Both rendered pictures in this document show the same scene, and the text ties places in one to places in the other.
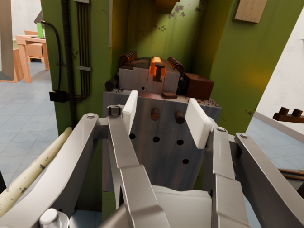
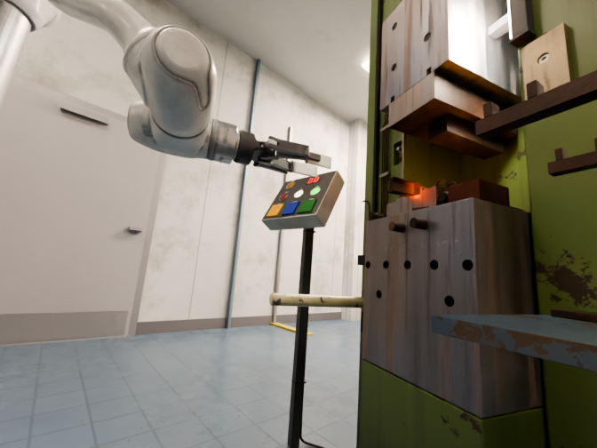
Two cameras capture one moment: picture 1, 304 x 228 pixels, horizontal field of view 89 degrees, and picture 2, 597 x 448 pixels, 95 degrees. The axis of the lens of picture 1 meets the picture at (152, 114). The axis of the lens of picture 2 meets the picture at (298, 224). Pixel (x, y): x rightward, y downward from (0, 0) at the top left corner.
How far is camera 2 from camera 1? 0.73 m
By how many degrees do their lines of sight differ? 76
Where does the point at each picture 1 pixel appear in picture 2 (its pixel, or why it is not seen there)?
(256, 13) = (558, 80)
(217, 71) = (537, 174)
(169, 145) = (423, 272)
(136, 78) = (399, 208)
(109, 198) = (368, 375)
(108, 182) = (367, 340)
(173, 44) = not seen: hidden behind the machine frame
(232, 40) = (543, 126)
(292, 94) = not seen: outside the picture
